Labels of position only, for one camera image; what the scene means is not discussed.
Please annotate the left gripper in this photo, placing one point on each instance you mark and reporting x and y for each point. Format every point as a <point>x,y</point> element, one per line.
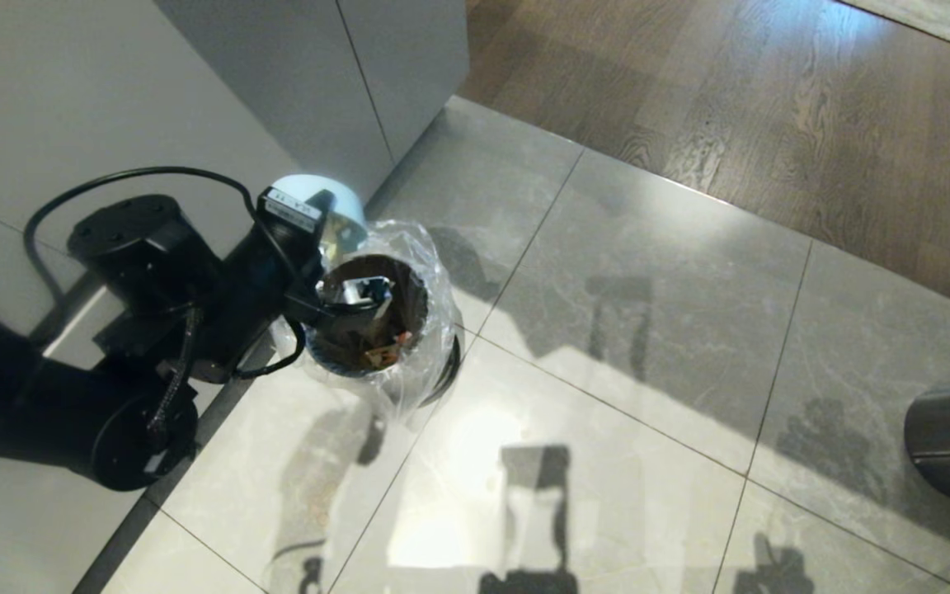
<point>261,289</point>

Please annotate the light blue dish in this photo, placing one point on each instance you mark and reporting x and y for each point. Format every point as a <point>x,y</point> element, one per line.
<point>347,206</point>

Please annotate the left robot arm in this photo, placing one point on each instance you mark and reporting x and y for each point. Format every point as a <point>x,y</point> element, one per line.
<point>46,396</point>

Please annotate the black trash bin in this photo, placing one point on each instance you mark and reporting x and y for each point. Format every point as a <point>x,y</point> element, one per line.
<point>409,330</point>

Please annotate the trash bin with plastic liner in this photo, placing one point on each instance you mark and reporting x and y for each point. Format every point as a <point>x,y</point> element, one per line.
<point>442,272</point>

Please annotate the orange food scrap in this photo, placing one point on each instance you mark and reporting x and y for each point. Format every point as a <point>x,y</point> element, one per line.
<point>382,355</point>

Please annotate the white cabinet door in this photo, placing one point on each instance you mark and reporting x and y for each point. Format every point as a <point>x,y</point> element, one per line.
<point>409,58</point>
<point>293,74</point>

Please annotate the white cabinet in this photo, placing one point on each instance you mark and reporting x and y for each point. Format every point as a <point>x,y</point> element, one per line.
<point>71,99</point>

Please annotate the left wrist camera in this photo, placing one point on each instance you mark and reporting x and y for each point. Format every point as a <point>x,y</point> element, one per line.
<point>289,213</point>

